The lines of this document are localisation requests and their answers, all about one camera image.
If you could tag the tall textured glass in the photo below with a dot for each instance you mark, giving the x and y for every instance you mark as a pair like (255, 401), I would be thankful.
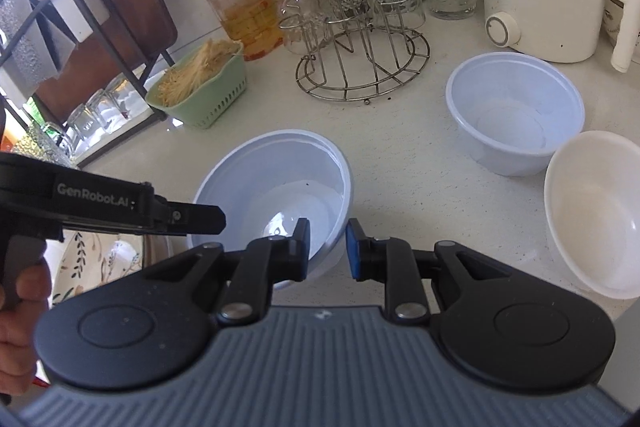
(45, 144)

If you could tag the white plastic bowl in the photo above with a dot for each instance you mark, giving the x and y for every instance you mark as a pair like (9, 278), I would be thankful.
(595, 212)

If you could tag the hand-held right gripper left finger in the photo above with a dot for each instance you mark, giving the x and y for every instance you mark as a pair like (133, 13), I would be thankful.
(301, 249)

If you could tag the wooden cutting board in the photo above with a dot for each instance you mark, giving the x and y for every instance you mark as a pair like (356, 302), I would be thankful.
(120, 7)

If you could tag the clear inverted glass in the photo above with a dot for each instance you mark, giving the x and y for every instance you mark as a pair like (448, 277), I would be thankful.
(300, 4)

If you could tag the pale blue plastic bowl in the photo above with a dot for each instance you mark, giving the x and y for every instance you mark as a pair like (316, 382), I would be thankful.
(515, 117)
(265, 177)

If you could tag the white cutting board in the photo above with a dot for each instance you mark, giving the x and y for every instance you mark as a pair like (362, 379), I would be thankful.
(67, 19)

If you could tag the small inverted drinking glass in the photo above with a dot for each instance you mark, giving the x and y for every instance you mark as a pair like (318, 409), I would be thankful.
(81, 122)
(127, 93)
(104, 107)

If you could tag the person's left hand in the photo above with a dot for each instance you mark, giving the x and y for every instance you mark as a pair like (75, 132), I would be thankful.
(22, 337)

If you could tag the leaf patterned floral plate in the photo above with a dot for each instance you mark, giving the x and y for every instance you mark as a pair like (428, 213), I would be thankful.
(92, 259)

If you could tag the floral bowl with brown food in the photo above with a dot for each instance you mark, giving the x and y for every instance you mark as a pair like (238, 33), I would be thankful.
(612, 17)

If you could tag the green basket of noodles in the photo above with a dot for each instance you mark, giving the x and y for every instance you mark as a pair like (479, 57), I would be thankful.
(200, 82)

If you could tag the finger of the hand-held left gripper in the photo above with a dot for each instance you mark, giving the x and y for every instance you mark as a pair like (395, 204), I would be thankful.
(195, 218)

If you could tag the red-lidded plastic jar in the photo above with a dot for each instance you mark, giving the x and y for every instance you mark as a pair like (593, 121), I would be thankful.
(240, 12)

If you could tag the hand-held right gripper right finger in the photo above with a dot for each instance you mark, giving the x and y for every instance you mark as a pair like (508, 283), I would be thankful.
(352, 252)

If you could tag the silver embossed sheet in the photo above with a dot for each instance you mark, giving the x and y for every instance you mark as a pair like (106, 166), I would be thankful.
(22, 52)

